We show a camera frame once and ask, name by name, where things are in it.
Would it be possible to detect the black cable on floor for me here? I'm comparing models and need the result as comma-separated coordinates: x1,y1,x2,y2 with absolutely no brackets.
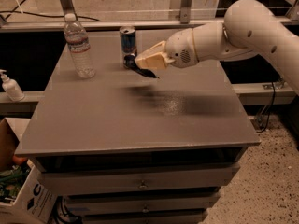
0,0,100,22

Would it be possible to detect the grey drawer cabinet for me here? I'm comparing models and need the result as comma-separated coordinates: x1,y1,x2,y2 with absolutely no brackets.
17,32,259,224

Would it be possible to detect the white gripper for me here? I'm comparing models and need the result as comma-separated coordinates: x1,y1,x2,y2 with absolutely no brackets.
135,29,198,70

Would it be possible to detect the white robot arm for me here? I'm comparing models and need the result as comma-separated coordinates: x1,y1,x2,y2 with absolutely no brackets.
135,0,299,94

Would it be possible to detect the blue silver energy drink can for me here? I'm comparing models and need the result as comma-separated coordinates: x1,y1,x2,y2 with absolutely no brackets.
120,26,137,66

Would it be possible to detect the dark blue rxbar wrapper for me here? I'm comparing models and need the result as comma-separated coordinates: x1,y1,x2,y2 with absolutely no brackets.
123,54,157,78

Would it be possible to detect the metal frame rail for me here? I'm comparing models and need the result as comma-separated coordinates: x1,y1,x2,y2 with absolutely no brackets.
1,0,298,33

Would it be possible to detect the white pump sanitizer bottle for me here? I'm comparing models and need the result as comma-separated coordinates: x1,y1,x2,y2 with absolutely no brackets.
0,69,24,102

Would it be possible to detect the black cable at right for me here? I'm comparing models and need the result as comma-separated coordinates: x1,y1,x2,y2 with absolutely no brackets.
254,81,278,133

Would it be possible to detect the white cardboard box with items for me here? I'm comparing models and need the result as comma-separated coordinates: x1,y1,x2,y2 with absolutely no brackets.
0,118,57,224

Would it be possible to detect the clear plastic water bottle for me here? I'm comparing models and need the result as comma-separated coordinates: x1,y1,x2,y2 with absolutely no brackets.
64,13,95,78

